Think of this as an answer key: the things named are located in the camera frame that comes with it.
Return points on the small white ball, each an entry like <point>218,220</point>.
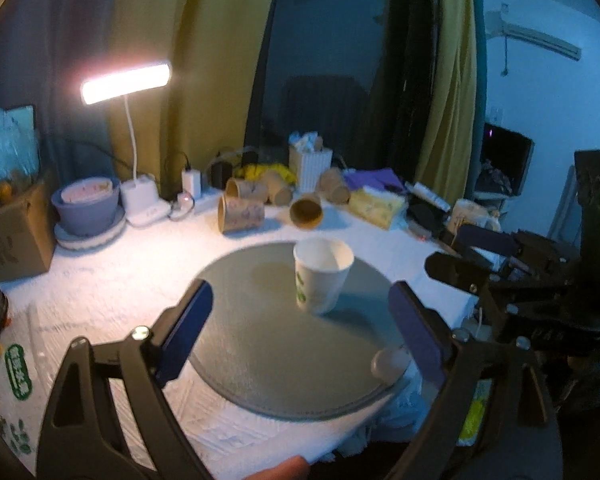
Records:
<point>390,362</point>

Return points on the white paper cup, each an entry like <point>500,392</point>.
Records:
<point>320,280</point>

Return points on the white plate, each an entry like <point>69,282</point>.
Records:
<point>95,240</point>

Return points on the white charger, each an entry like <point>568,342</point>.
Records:
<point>192,182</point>

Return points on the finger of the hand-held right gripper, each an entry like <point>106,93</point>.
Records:
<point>455,270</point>
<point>485,239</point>

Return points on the purple bowl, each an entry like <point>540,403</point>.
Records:
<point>87,207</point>

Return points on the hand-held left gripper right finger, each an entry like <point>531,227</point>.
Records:
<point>416,327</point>

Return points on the round grey mat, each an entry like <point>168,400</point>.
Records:
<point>275,350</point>

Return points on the yellow packet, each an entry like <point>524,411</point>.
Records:
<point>475,410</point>

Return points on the black monitor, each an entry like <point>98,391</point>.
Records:
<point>510,155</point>

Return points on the yellow bananas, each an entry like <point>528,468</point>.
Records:
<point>257,171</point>

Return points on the brown printed paper cup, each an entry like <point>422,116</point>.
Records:
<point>247,189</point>
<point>241,214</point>

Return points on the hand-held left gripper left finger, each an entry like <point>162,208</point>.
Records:
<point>190,320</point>

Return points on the white ribbed container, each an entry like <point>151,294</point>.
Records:
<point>310,167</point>

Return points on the white table cloth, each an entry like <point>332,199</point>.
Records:
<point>130,280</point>

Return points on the white air conditioner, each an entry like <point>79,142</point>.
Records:
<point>535,35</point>

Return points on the dark chair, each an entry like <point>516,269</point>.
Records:
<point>325,110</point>

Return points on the cardboard box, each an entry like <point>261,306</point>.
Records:
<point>10,240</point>

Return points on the blue curtain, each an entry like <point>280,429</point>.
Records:
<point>45,50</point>

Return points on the purple cloth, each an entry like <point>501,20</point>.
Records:
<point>372,179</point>

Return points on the white tube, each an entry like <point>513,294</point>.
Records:
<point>430,195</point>

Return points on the yellow curtain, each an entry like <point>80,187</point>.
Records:
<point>195,60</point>
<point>455,85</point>

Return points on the white power strip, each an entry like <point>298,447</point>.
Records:
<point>205,200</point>

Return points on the yellow tissue pack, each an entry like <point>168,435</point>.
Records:
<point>377,206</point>

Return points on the white desk lamp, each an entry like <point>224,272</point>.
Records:
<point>125,80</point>

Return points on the printed plastic bag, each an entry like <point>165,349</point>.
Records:
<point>10,385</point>

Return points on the person's left hand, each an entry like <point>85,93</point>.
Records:
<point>280,470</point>

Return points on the black power adapter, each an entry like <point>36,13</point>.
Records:
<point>220,174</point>

